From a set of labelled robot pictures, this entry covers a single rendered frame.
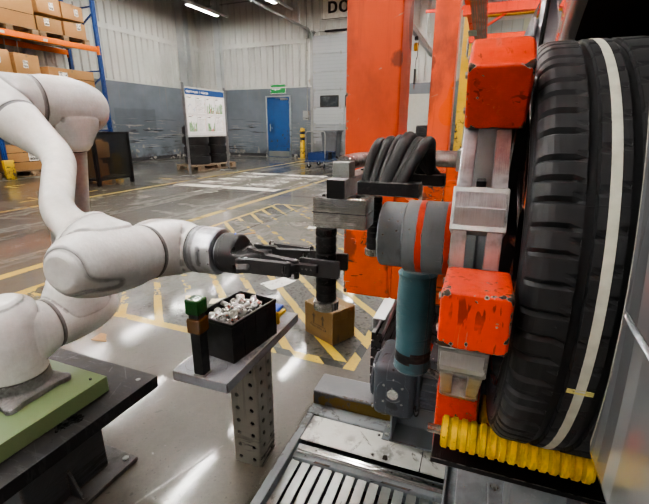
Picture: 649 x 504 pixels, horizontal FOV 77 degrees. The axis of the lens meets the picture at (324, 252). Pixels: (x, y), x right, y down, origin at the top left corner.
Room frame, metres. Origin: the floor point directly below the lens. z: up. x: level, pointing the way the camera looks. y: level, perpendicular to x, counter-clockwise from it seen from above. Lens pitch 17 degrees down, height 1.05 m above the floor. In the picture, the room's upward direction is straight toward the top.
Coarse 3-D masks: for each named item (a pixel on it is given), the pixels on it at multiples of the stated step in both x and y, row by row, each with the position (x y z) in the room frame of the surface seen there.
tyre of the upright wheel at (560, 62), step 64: (576, 64) 0.55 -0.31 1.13; (640, 64) 0.52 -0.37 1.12; (576, 128) 0.47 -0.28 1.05; (640, 128) 0.45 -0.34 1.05; (576, 192) 0.43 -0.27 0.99; (640, 192) 0.42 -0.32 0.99; (576, 256) 0.41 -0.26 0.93; (576, 320) 0.40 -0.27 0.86; (512, 384) 0.43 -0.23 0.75; (576, 384) 0.40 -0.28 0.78; (576, 448) 0.44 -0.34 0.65
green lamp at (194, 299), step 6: (186, 300) 0.90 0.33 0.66; (192, 300) 0.90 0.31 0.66; (198, 300) 0.90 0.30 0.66; (204, 300) 0.92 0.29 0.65; (186, 306) 0.90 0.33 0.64; (192, 306) 0.89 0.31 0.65; (198, 306) 0.89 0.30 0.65; (204, 306) 0.91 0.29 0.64; (186, 312) 0.90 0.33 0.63; (192, 312) 0.89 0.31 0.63; (198, 312) 0.89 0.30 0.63; (204, 312) 0.91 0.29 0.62
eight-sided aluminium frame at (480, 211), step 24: (504, 144) 0.55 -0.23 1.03; (504, 168) 0.52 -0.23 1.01; (456, 192) 0.51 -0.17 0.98; (480, 192) 0.50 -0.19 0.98; (504, 192) 0.50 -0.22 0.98; (456, 216) 0.50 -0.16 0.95; (480, 216) 0.49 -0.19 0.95; (504, 216) 0.48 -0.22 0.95; (456, 240) 0.50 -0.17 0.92; (456, 264) 0.50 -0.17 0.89; (456, 360) 0.49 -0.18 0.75; (480, 360) 0.48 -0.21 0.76; (456, 384) 0.63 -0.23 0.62; (480, 384) 0.53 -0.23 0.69
